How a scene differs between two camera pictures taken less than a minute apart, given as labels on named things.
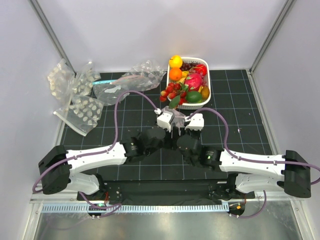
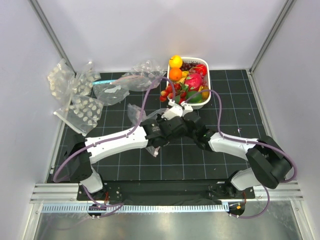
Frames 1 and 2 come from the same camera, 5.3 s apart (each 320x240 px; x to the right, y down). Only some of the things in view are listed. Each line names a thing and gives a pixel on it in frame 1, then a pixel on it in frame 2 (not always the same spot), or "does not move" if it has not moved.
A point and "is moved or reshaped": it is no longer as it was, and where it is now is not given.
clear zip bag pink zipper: x=178 y=119 is moved or reshaped
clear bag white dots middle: x=83 y=84 does not move
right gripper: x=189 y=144 to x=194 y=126
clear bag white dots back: x=60 y=79 does not move
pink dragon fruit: x=193 y=81 does not move
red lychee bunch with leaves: x=176 y=92 does not move
